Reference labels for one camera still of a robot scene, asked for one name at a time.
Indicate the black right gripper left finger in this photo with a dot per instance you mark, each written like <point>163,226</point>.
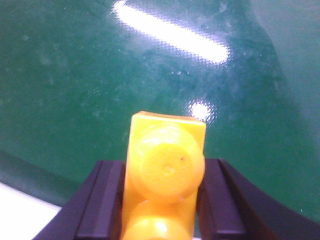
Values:
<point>94,211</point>

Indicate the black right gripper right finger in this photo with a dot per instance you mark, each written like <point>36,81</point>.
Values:
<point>230,207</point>

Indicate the yellow two-stud brick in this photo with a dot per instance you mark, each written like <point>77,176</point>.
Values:
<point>164,168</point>

